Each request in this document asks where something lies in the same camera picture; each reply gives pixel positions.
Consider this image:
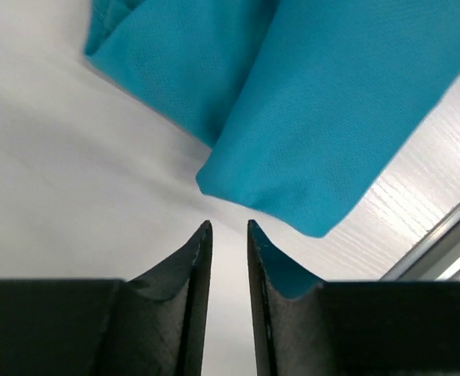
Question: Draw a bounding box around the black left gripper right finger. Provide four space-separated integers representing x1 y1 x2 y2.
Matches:
248 221 460 375

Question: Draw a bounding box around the teal t shirt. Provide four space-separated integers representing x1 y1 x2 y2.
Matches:
84 1 460 237

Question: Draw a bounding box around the aluminium rail beam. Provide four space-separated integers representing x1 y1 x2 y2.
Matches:
381 203 460 281

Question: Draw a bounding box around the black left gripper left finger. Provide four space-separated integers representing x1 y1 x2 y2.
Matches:
0 222 212 375

